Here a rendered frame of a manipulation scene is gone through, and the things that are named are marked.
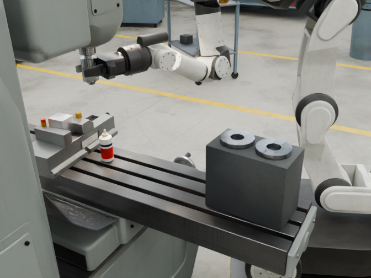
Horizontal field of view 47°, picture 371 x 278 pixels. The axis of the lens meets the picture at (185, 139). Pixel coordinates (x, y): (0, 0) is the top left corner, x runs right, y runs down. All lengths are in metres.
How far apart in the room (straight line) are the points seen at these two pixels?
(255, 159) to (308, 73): 0.53
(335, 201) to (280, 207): 0.63
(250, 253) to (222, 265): 1.23
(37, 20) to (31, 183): 0.34
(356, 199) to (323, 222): 0.16
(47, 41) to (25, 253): 0.45
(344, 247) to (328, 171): 0.27
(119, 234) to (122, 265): 0.12
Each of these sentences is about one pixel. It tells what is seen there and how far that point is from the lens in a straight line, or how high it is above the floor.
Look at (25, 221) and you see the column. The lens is 0.95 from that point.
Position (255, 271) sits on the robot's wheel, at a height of 0.48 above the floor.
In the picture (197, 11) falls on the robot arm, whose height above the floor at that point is 1.33.
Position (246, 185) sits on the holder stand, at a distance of 1.08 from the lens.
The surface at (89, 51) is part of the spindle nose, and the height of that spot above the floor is 1.29.
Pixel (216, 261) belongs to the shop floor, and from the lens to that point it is 2.35.
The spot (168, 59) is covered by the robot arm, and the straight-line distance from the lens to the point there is 1.33.
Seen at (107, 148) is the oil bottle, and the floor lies 0.96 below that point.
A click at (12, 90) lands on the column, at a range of 0.87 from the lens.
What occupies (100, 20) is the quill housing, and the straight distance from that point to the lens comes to 1.14.
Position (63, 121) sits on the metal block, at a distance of 1.41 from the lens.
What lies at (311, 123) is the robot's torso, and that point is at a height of 0.99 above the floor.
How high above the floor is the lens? 1.61
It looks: 27 degrees down
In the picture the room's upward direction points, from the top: 1 degrees counter-clockwise
